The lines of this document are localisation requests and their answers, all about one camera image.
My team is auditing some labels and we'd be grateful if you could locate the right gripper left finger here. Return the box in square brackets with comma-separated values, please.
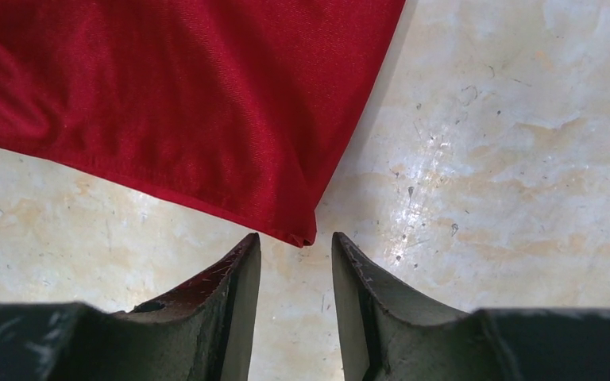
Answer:
[0, 233, 261, 380]

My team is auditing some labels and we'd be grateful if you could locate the red cloth napkin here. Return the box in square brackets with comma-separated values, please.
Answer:
[0, 1, 404, 247]

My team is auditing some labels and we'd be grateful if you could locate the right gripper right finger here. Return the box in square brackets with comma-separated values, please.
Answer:
[331, 232, 610, 380]

